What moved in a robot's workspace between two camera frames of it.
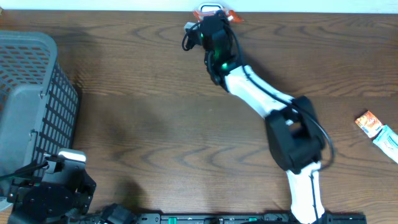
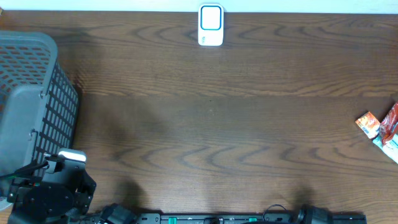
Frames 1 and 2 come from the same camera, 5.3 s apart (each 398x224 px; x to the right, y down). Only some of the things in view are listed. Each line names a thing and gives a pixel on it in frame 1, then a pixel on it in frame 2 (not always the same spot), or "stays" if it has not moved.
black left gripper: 87,189 stays
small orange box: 370,125 stays
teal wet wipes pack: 387,141 stays
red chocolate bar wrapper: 231,15 to 388,126
